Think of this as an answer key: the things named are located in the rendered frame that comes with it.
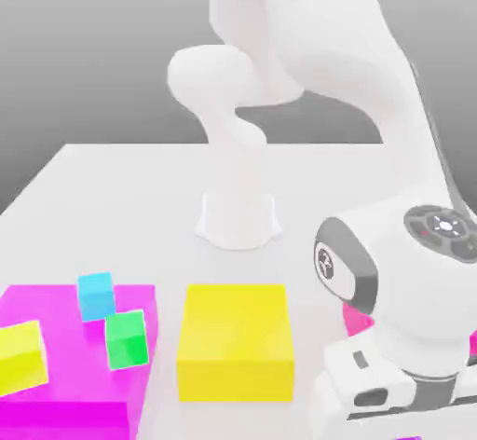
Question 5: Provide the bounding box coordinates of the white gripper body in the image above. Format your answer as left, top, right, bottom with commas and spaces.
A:
309, 364, 477, 440

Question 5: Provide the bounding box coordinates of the small green cube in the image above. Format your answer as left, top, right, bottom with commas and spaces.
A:
104, 309, 151, 371

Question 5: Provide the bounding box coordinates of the large pink box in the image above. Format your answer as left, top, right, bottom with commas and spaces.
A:
341, 301, 477, 358

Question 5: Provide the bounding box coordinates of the small yellow cube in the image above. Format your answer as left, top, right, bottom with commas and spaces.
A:
0, 319, 50, 399

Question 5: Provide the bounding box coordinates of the large magenta box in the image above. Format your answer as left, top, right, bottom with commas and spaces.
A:
0, 283, 158, 440

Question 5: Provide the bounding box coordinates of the small cyan cube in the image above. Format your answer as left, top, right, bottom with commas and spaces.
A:
76, 270, 117, 323

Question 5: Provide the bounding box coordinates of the large yellow box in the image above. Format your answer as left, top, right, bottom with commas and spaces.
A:
176, 283, 296, 404

